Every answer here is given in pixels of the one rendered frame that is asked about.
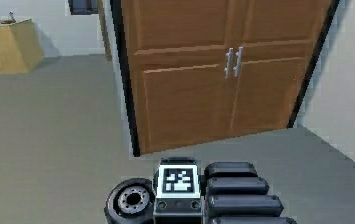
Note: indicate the small grey bottle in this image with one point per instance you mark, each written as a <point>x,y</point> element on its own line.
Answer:
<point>11,16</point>

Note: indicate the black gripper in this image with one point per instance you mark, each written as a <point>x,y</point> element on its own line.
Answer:
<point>131,201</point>

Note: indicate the brown wooden cupboard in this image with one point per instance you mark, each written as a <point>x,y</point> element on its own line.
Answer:
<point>201,86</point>

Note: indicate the small red dish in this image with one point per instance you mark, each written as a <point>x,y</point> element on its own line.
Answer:
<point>5,21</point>

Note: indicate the dark framed window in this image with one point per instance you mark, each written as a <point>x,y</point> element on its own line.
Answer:
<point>83,6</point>

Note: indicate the yellow wooden table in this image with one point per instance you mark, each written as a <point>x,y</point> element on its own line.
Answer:
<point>11,46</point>

